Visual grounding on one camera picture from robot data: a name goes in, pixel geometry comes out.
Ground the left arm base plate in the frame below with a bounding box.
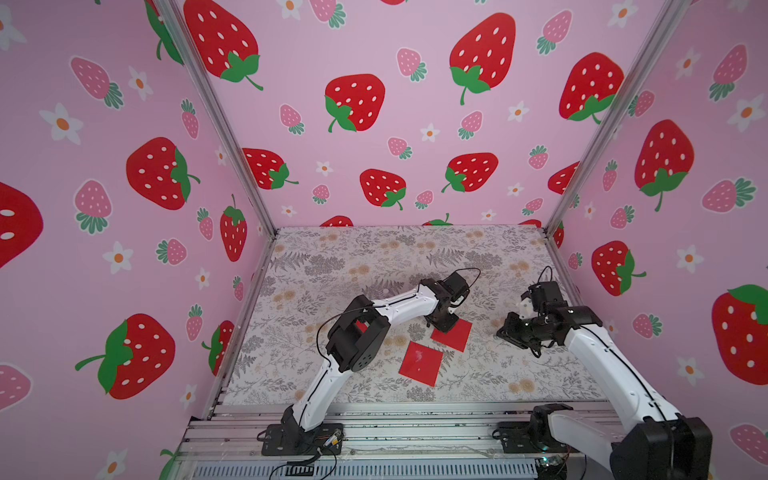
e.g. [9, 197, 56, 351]
[257, 423, 344, 456]

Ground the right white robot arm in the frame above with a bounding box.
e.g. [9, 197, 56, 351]
[495, 281, 713, 479]

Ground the aluminium frame post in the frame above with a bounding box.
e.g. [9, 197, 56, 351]
[543, 0, 690, 240]
[156, 0, 277, 240]

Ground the left aluminium frame post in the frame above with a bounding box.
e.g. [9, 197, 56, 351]
[156, 0, 277, 240]

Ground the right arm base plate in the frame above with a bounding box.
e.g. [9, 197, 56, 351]
[491, 421, 572, 454]

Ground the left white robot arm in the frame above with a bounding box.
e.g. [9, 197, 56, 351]
[281, 270, 472, 436]

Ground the floral patterned table mat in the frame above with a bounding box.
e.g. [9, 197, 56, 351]
[223, 226, 603, 406]

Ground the right aluminium frame post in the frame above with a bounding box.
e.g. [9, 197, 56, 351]
[543, 0, 690, 240]

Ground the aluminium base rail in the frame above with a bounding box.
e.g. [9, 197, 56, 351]
[170, 400, 679, 480]

